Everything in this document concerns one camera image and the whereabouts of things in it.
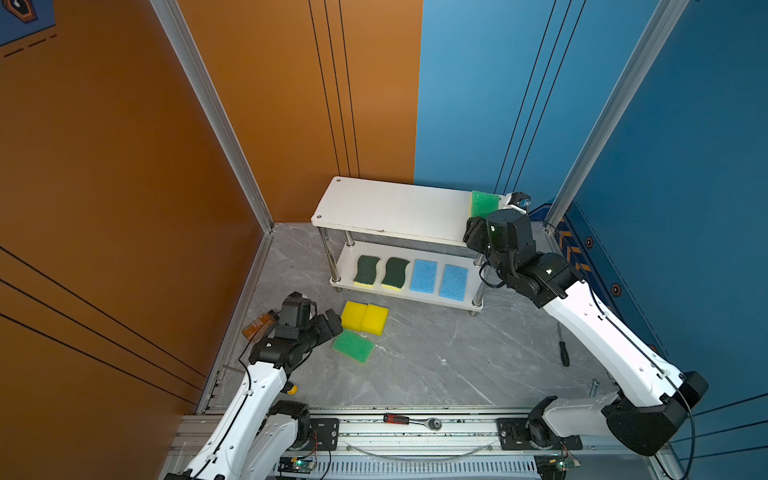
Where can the black handled screwdriver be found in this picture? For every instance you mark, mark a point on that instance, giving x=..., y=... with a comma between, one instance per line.
x=564, y=354

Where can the left green circuit board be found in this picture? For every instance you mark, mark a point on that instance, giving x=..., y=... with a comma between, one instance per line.
x=301, y=466

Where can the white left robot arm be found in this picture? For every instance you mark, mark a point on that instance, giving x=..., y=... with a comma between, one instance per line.
x=257, y=427

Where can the amber small bottle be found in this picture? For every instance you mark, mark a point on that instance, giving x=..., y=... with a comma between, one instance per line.
x=261, y=327

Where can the silver hex bolt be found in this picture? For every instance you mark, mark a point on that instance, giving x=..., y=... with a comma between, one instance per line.
x=594, y=388

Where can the light green sponge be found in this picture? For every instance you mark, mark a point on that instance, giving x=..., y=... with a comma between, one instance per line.
x=482, y=204
x=353, y=346

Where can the red handled ratchet tool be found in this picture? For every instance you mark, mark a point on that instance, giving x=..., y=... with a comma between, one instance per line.
x=432, y=423

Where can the white two-tier shelf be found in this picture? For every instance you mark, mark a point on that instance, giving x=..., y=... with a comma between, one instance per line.
x=364, y=217

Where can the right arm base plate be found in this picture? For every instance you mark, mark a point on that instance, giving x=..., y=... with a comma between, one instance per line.
x=514, y=435

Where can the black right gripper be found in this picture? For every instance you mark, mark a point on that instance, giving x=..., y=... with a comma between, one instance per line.
x=474, y=233

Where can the blue cellulose sponge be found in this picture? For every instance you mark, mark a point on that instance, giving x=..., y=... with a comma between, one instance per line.
x=423, y=276
x=454, y=283

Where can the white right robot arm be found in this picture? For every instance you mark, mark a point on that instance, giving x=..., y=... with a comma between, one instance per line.
x=654, y=398

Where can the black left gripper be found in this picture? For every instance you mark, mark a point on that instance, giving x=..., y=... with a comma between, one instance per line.
x=326, y=332

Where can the green yellow wavy sponge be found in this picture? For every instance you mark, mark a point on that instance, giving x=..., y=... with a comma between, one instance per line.
x=395, y=273
x=366, y=271

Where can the yellow foam sponge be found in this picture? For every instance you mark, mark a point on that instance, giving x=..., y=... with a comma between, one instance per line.
x=352, y=315
x=374, y=319

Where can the aluminium corner post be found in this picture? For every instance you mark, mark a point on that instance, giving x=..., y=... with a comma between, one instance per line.
x=177, y=31
x=653, y=38

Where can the aluminium right corner post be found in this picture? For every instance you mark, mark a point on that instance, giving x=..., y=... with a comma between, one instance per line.
x=653, y=38

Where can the aluminium front rail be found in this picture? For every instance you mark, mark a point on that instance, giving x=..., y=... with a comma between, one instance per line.
x=467, y=447

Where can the right circuit board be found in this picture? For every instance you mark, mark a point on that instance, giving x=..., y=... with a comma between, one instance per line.
x=554, y=468

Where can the aluminium left corner post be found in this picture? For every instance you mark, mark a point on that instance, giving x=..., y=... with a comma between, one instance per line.
x=177, y=31

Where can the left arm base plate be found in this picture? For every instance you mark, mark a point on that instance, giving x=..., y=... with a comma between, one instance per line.
x=317, y=434

